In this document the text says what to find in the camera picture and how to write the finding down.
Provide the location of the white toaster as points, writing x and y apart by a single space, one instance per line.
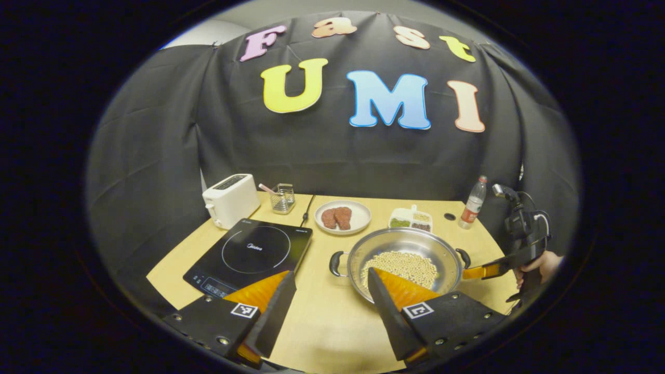
231 200

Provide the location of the brown meat piece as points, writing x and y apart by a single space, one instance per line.
344 218
328 219

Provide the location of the white divided bean dish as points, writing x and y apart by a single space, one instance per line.
410 219

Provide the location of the heap of soybeans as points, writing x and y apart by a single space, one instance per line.
405 265

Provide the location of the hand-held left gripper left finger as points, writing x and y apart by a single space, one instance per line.
275 311

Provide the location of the clear bottle with red label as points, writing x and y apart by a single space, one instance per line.
471 205

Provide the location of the round white plate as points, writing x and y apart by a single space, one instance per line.
361 218

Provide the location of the black induction cooktop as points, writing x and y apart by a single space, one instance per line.
249 249

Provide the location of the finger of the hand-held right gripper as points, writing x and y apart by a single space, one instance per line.
514 259

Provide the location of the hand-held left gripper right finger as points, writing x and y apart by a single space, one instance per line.
387 317

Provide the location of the pink utensil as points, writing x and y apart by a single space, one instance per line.
266 188

